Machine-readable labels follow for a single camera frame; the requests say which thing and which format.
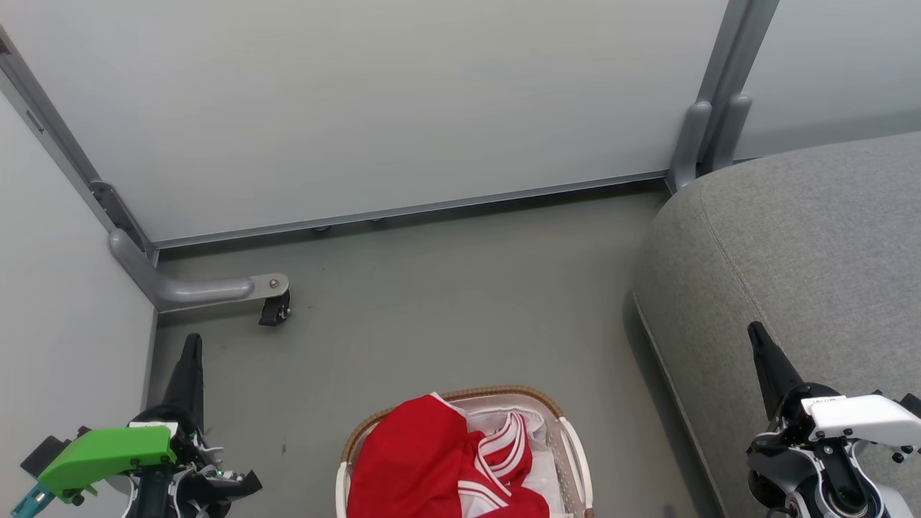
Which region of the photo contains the grey partition post with bracket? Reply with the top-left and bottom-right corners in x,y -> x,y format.
0,27 -> 159,263

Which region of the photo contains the red and white jersey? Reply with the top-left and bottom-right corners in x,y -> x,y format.
458,410 -> 552,518

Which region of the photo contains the black caster wheel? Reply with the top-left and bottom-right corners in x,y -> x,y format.
259,291 -> 292,327

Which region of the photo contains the grey partition bottom rail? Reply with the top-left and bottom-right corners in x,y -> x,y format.
153,170 -> 671,250

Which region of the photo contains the grey partition leg long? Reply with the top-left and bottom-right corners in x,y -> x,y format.
108,229 -> 290,314

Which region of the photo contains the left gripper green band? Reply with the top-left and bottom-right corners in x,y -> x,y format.
11,333 -> 263,518

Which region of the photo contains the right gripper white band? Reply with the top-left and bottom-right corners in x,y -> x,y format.
745,321 -> 921,504

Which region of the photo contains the grey partition leg short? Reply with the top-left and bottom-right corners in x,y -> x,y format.
668,101 -> 713,194
711,94 -> 753,172

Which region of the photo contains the white cloth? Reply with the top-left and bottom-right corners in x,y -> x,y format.
458,403 -> 571,518

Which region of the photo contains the red garment with white stripes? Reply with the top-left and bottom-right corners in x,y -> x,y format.
347,393 -> 477,518

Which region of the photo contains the grey fabric sofa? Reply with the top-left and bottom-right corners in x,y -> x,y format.
632,131 -> 921,518

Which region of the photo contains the white laundry basket wicker rim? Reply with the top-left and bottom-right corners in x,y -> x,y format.
335,386 -> 595,518

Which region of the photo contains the grey partition post tall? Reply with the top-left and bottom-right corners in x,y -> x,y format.
694,0 -> 780,173

